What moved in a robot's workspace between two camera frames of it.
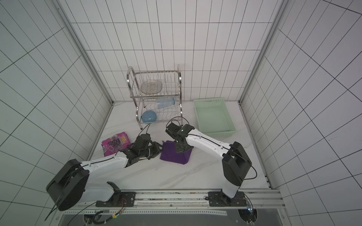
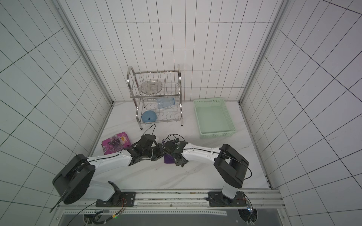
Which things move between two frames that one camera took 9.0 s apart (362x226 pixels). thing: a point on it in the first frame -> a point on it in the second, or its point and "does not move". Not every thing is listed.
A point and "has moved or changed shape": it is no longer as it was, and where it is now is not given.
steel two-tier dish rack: [156, 95] does not move
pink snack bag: [116, 142] does not move
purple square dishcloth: [169, 153] has moved or changed shape
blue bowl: [149, 116] does not move
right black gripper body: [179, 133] -> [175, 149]
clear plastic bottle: [165, 102] does not move
